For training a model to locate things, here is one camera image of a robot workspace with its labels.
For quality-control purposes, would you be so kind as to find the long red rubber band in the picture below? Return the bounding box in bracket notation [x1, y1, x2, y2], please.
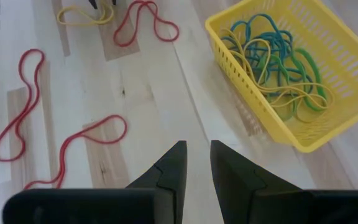
[0, 49, 45, 162]
[22, 114, 128, 191]

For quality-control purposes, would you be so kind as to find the green rubber band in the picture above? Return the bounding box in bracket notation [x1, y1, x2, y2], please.
[259, 55, 298, 121]
[293, 47, 328, 112]

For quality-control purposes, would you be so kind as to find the blue rubber band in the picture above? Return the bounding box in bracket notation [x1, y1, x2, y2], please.
[221, 35, 315, 95]
[229, 13, 293, 67]

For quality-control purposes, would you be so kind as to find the yellow rubber band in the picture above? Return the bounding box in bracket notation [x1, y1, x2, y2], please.
[57, 2, 115, 26]
[220, 28, 273, 90]
[255, 82, 336, 123]

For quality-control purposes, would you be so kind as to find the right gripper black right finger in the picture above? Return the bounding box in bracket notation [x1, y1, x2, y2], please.
[209, 139, 358, 224]

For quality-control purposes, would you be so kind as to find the yellow plastic mesh bin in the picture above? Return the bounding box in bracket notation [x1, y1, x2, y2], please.
[204, 0, 358, 154]

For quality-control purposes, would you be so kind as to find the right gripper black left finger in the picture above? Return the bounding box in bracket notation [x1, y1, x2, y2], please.
[1, 139, 188, 224]

